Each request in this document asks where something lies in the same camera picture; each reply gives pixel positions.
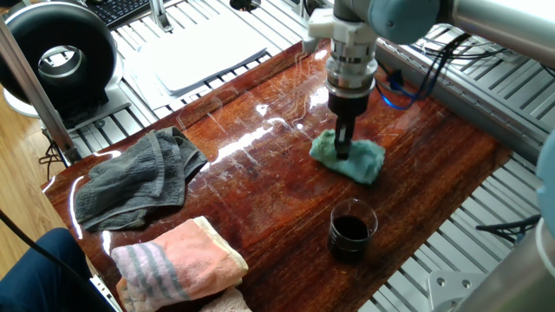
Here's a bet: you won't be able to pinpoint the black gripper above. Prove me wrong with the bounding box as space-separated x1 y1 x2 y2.
327 89 370 160

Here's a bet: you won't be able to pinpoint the light teal fluffy cloth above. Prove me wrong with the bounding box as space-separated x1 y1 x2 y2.
308 128 387 186

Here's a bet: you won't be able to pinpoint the pale pink fluffy cloth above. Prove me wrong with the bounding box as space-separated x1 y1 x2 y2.
199 285 253 312

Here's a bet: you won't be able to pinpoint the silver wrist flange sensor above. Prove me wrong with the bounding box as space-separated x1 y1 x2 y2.
324 41 379 99

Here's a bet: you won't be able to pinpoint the glass beaker with dark liquid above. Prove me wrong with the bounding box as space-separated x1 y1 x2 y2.
327 198 379 263

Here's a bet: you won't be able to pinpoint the white paper sheet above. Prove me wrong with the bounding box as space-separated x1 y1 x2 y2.
123 15 270 109

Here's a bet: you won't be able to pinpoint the pink striped towel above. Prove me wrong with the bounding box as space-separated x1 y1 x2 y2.
111 215 250 312

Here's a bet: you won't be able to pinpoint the grey towel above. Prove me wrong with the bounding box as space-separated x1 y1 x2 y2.
74 126 209 232

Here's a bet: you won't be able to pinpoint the black keyboard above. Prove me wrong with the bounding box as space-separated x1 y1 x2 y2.
82 0 151 29

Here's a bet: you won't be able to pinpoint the aluminium profile beam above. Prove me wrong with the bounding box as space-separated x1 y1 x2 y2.
0 16 82 164

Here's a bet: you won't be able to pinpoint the person's leg blue trousers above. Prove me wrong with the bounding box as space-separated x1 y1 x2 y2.
0 227 116 312

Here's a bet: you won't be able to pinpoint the blue cable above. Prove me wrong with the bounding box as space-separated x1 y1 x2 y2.
375 55 447 112

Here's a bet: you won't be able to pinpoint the black cable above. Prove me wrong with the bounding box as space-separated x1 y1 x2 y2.
375 32 555 101

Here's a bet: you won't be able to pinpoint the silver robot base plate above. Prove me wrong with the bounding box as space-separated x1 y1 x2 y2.
427 270 491 312

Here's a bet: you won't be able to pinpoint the black ring lamp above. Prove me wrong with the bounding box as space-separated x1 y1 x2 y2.
0 2 131 131

